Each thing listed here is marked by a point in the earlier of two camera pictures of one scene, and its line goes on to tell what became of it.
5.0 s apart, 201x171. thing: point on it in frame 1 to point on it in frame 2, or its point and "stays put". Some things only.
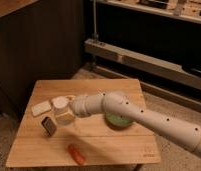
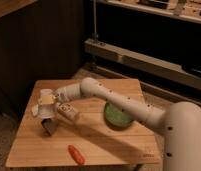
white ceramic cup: (60, 104) to (47, 111)
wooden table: (41, 140) stays put
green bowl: (118, 120) stays put
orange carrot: (76, 155) stays put
